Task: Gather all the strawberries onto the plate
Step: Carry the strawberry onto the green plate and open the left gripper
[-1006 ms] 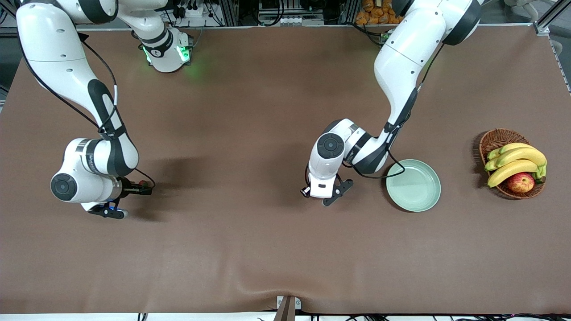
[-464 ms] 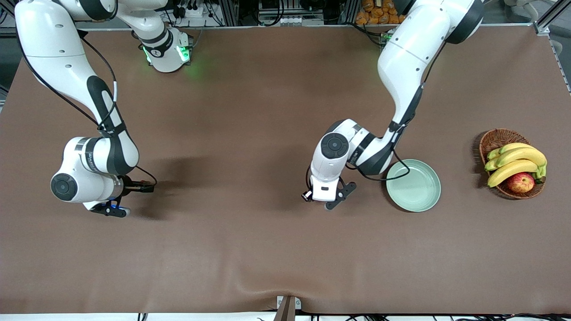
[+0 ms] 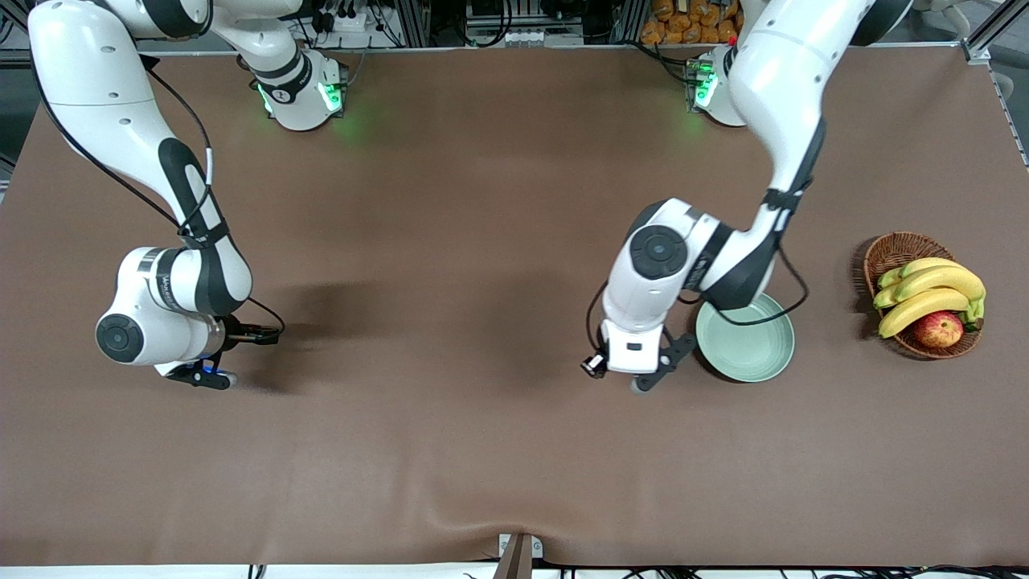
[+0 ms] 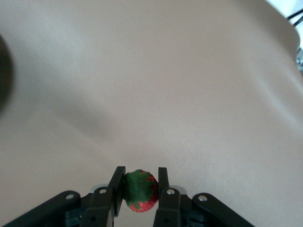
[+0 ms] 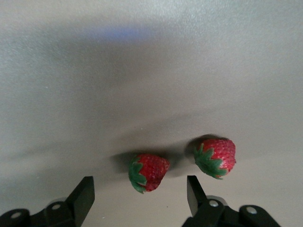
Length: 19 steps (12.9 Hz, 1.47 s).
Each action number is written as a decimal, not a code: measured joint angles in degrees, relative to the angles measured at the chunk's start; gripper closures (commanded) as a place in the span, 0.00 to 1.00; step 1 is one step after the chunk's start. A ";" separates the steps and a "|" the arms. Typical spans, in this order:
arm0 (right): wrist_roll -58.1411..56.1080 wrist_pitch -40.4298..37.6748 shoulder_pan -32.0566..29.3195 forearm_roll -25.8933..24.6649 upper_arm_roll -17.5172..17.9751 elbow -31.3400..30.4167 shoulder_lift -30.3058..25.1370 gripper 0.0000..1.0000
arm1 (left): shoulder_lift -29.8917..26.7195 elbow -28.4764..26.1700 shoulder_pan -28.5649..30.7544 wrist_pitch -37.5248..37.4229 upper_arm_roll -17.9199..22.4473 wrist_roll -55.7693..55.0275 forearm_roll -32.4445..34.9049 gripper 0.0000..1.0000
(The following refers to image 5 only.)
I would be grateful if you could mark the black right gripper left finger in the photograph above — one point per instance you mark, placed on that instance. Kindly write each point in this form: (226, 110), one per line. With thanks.
(82, 198)

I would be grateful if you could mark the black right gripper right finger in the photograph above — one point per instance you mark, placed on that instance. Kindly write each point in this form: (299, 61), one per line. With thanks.
(196, 198)

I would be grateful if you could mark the red strawberry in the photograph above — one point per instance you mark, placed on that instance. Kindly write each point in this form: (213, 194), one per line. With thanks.
(151, 170)
(220, 153)

